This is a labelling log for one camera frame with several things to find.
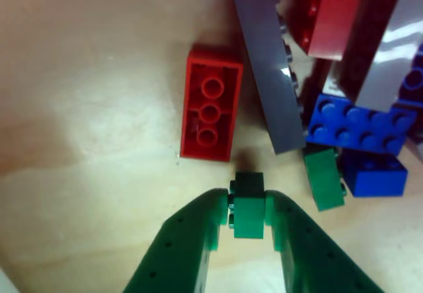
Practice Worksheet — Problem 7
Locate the grey two-by-four lego brick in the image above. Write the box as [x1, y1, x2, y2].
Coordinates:
[330, 0, 423, 112]

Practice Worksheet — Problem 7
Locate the red two-by-four lego brick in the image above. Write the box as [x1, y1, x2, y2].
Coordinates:
[180, 44, 245, 163]

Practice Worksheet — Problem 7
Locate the green two-by-two lego brick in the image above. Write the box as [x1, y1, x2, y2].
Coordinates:
[302, 146, 348, 212]
[227, 171, 267, 240]

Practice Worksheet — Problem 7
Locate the red two-by-two lego brick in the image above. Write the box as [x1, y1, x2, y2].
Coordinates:
[295, 0, 361, 62]

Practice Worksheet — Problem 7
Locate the long dark grey lego brick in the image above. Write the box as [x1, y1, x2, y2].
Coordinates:
[231, 0, 308, 155]

